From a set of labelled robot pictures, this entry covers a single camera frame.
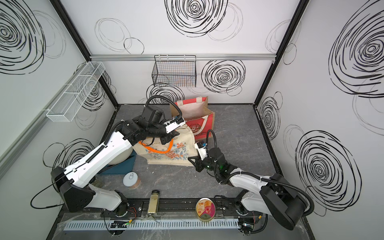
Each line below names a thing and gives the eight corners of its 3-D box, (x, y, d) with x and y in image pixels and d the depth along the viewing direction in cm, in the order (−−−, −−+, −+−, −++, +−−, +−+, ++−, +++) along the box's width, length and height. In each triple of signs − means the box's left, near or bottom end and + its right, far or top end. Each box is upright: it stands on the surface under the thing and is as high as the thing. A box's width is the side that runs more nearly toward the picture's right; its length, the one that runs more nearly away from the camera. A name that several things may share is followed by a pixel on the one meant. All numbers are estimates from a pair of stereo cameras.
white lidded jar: (124, 189, 82) (120, 185, 77) (128, 175, 86) (124, 171, 82) (139, 189, 82) (136, 185, 77) (142, 175, 86) (139, 171, 82)
